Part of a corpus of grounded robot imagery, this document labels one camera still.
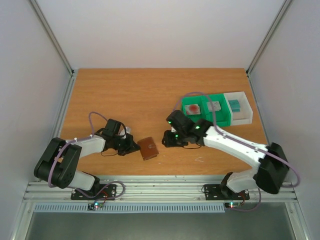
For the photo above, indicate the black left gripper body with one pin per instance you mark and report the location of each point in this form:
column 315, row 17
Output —
column 118, row 144

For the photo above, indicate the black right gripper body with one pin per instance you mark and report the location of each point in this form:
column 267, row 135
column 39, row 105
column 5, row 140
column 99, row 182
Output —
column 169, row 139

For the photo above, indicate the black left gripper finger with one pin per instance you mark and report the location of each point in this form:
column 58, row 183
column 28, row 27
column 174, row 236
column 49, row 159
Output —
column 129, row 143
column 123, row 152

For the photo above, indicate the brown leather card holder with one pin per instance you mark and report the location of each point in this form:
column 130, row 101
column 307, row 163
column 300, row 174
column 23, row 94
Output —
column 148, row 148

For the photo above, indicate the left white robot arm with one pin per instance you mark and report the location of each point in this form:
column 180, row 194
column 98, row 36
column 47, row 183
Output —
column 59, row 161

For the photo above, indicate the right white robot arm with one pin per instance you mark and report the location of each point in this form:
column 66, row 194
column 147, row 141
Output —
column 269, row 166

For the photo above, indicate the red circle card stack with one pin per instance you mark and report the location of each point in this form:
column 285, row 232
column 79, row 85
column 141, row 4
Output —
column 192, row 109

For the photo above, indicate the green bin with red cards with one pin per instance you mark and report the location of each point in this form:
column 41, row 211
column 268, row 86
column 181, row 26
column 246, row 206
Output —
column 198, row 99

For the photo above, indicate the white VIP card stack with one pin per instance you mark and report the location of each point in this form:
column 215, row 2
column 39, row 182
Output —
column 215, row 105

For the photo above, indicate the green bin with VIP cards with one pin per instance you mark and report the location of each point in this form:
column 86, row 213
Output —
column 222, row 112

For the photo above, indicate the teal card stack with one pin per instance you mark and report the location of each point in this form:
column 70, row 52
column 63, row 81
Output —
column 234, row 105

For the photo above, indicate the white bin with teal cards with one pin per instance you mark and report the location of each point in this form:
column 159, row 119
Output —
column 245, row 116

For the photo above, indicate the left controller board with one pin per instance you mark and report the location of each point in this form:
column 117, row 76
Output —
column 96, row 205

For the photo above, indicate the controller board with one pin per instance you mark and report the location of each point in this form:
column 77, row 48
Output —
column 233, row 205
column 96, row 205

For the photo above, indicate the right controller board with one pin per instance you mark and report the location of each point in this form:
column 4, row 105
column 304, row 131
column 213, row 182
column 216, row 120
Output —
column 233, row 205

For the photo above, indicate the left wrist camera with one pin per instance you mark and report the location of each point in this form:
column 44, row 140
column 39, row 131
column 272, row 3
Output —
column 124, row 132

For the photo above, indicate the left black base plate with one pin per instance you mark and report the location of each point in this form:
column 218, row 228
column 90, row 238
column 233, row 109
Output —
column 108, row 193

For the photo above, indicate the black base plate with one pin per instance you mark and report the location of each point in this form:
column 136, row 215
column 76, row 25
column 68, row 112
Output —
column 108, row 193
column 214, row 192

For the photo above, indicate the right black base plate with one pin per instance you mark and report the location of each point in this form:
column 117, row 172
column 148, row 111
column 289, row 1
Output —
column 214, row 192

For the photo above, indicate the aluminium front rail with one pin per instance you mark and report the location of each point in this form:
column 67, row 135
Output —
column 139, row 189

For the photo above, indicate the grey slotted cable duct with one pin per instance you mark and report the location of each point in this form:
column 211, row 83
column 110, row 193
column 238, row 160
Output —
column 130, row 208

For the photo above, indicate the left aluminium frame post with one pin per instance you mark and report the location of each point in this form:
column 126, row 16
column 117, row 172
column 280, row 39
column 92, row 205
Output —
column 48, row 30

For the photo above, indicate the aluminium frame post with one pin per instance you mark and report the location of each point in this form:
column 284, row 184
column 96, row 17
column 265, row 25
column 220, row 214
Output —
column 48, row 30
column 269, row 35

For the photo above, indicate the right aluminium frame post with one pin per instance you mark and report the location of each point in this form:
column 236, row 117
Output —
column 269, row 35

